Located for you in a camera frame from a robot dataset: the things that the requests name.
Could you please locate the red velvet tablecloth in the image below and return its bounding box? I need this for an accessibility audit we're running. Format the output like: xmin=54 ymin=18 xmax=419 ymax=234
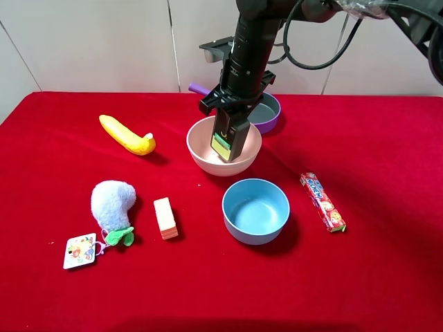
xmin=1 ymin=92 xmax=442 ymax=331

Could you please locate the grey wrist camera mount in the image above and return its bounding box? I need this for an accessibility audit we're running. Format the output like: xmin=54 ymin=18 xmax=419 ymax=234
xmin=199 ymin=36 xmax=234 ymax=63

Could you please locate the black cable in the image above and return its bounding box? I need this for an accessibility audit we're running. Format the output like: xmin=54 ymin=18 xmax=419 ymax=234
xmin=268 ymin=0 xmax=364 ymax=71

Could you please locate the purple toy frying pan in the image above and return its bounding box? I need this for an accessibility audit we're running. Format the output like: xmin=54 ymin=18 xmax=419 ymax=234
xmin=188 ymin=82 xmax=282 ymax=135

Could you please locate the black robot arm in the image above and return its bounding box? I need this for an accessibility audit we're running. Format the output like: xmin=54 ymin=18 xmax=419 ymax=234
xmin=199 ymin=1 xmax=442 ymax=118

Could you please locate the pink plastic bowl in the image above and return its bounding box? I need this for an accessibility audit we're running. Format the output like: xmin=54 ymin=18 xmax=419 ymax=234
xmin=186 ymin=116 xmax=262 ymax=177

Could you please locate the orange wafer block toy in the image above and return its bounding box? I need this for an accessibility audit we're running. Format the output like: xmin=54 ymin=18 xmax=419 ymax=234
xmin=154 ymin=197 xmax=178 ymax=240

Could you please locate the white illustrated paper tag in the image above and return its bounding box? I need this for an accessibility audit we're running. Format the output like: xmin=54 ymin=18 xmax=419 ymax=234
xmin=63 ymin=233 xmax=96 ymax=270

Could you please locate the blue plush eggplant keychain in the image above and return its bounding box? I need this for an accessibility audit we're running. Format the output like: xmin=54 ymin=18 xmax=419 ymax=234
xmin=91 ymin=180 xmax=136 ymax=247

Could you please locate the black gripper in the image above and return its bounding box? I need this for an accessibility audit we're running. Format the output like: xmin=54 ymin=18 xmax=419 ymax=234
xmin=199 ymin=58 xmax=275 ymax=120

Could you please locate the dark pump dispenser bottle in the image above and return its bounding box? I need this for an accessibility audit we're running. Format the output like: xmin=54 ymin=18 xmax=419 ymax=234
xmin=210 ymin=109 xmax=250 ymax=163

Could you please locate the blue plastic bowl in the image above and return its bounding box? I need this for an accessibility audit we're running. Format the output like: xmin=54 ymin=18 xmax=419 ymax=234
xmin=221 ymin=178 xmax=290 ymax=246

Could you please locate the red Hi-Chew candy pack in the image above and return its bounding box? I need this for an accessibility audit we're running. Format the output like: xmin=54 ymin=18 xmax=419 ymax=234
xmin=300 ymin=172 xmax=346 ymax=232

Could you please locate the yellow toy banana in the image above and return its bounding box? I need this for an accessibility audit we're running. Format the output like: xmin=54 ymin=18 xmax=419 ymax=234
xmin=99 ymin=115 xmax=156 ymax=156

